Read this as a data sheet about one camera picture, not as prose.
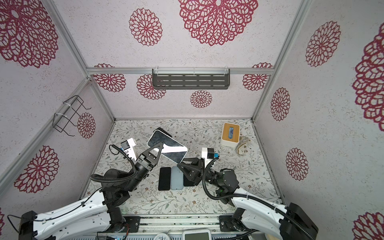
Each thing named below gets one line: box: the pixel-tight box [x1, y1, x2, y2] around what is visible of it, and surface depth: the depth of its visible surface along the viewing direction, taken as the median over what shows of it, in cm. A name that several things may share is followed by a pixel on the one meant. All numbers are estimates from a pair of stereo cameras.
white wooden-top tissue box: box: [220, 122, 240, 148], surface depth 106 cm
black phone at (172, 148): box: [147, 129, 188, 164], surface depth 57 cm
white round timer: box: [153, 233, 171, 240], surface depth 69 cm
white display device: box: [182, 229, 212, 240], surface depth 69 cm
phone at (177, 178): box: [171, 166, 184, 190], surface depth 91 cm
